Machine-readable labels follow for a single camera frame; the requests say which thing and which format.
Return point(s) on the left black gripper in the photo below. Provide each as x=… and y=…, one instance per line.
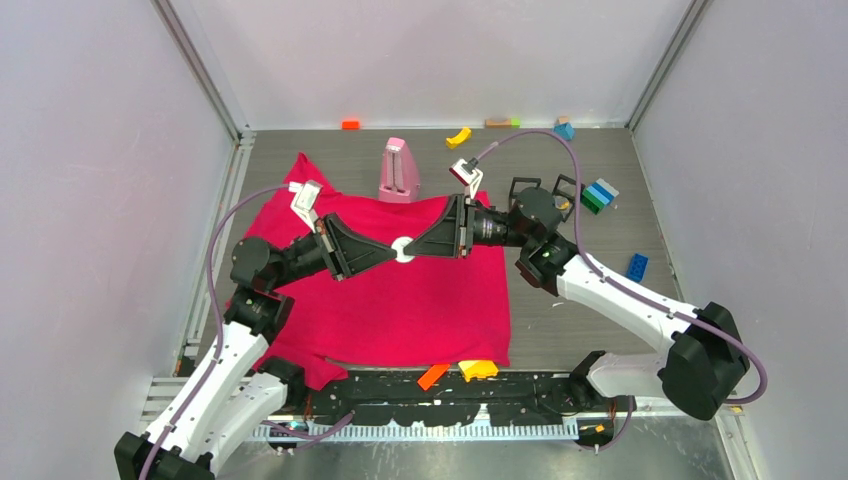
x=346, y=251

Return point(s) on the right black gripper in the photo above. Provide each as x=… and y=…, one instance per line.
x=452, y=236

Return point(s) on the round silver brooch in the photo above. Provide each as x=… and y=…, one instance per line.
x=399, y=246

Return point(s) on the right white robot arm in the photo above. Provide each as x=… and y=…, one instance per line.
x=698, y=362

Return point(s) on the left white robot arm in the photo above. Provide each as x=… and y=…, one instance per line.
x=237, y=387

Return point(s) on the pink metronome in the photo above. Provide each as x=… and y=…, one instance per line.
x=400, y=177

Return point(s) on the yellow curved block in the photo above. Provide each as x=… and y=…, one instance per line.
x=460, y=138

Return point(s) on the orange rectangular block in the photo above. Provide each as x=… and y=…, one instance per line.
x=429, y=378

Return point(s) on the small orange block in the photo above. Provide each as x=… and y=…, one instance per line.
x=351, y=124

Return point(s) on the tan wooden block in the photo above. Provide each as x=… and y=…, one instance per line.
x=502, y=122

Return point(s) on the yellow block pile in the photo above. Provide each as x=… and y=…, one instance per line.
x=477, y=369

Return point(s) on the stacked green blue bricks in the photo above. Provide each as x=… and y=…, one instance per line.
x=598, y=195

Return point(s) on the blue triangular block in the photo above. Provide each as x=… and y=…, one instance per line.
x=564, y=128

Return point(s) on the blue lego brick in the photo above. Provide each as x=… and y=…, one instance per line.
x=637, y=268

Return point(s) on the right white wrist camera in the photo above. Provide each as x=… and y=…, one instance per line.
x=468, y=174

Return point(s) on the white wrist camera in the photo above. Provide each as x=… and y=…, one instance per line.
x=468, y=174
x=305, y=195

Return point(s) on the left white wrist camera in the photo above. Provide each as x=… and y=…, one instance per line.
x=305, y=195

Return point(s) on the left black display frame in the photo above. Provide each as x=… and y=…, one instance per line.
x=523, y=187

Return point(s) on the black display frame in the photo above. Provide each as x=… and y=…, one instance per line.
x=523, y=187
x=564, y=191

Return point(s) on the right black display frame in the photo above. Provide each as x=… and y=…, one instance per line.
x=564, y=191

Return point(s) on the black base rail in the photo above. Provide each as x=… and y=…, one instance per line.
x=511, y=398

